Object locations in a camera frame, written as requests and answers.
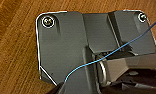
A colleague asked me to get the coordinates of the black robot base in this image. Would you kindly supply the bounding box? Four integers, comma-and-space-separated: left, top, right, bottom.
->
35, 9, 156, 94

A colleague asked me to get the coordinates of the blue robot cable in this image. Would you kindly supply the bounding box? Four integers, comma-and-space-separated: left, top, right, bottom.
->
63, 16, 156, 86

